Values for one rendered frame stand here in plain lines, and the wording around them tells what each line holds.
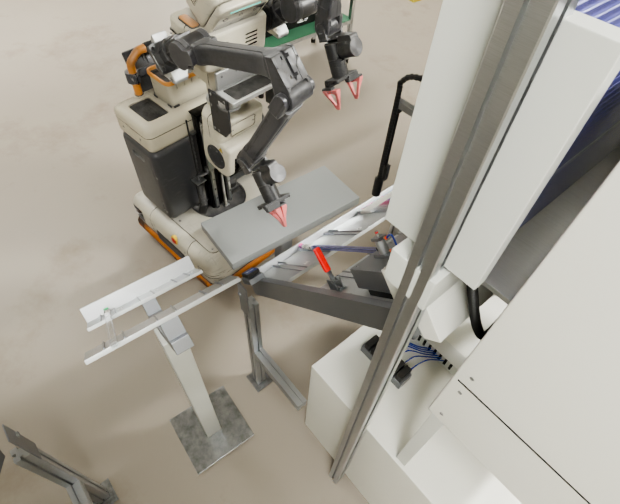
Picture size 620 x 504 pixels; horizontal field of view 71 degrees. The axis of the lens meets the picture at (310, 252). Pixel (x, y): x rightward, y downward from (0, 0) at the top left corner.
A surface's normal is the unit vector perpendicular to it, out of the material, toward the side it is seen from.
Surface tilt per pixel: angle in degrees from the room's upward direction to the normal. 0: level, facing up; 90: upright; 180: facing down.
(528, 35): 90
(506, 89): 90
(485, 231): 90
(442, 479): 0
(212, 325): 0
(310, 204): 0
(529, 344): 90
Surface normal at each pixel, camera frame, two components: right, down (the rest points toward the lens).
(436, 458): 0.04, -0.61
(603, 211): -0.76, 0.48
